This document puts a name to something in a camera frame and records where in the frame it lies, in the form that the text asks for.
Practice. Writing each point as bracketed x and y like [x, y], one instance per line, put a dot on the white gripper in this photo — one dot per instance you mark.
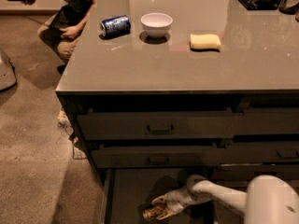
[177, 202]

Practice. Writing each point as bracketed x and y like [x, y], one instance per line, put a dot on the orange soda can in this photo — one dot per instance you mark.
[154, 211]

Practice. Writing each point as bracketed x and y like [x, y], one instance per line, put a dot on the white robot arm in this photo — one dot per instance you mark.
[267, 199]

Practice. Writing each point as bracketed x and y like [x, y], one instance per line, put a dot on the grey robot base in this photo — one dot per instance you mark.
[7, 72]

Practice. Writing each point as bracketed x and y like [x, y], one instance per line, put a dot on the open bottom drawer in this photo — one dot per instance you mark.
[127, 192]

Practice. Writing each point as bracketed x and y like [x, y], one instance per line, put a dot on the right middle drawer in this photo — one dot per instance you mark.
[261, 152]

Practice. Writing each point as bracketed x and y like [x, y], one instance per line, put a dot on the dark counter cabinet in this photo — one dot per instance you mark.
[257, 66]

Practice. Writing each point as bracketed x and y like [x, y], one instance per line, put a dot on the right top drawer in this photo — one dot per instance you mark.
[270, 121]

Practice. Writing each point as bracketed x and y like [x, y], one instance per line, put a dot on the blue soda can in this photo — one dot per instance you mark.
[115, 26]

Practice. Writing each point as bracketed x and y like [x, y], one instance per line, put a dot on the yellow sponge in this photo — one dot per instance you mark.
[208, 41]

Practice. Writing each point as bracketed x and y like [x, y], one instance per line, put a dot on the white ceramic bowl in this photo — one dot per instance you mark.
[156, 25]

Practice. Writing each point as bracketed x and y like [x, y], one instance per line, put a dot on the person in khaki pants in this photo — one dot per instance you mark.
[61, 32]

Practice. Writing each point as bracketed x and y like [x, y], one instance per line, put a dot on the dark object top right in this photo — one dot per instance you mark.
[289, 7]

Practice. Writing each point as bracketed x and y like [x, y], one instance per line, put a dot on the middle drawer with handle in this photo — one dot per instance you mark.
[164, 156]

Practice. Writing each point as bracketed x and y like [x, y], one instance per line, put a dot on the drawer with handle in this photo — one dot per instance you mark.
[158, 125]
[164, 156]

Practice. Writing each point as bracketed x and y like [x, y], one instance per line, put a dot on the wire rack on floor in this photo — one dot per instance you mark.
[77, 149]

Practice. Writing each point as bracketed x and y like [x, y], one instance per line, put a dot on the top drawer with handle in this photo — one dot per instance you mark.
[158, 125]

